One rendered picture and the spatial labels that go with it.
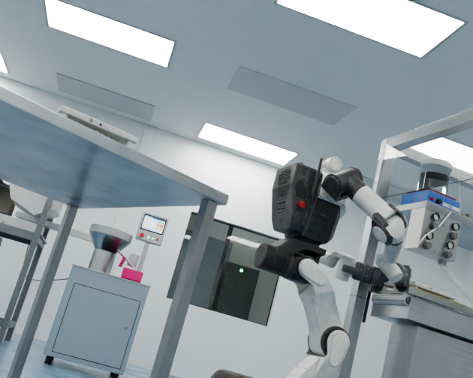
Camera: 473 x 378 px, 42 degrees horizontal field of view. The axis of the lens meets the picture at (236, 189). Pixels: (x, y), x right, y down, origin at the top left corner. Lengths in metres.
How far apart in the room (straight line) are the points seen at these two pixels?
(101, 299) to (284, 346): 3.61
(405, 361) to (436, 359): 0.15
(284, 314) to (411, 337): 5.07
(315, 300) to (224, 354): 5.15
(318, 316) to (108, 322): 2.48
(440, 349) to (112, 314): 2.68
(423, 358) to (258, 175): 5.42
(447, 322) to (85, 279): 2.86
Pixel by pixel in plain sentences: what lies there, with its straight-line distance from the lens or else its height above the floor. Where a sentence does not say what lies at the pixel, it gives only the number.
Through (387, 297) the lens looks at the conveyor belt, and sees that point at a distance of 3.03.
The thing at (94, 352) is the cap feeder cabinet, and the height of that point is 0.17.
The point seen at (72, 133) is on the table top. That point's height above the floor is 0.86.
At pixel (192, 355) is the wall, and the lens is 7.76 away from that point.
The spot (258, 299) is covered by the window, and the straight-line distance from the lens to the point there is 8.02.
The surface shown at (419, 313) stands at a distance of 2.96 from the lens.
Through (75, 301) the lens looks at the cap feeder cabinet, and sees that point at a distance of 4.92.
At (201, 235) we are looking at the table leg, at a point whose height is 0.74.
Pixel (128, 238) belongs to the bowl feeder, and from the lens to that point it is 5.19.
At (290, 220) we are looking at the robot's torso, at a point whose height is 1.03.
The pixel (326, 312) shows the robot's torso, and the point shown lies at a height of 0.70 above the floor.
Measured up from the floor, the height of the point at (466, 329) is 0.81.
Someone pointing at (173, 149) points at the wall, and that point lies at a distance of 7.99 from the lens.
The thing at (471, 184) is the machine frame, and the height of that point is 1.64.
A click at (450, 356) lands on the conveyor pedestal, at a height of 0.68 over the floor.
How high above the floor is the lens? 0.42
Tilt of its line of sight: 15 degrees up
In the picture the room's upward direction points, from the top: 15 degrees clockwise
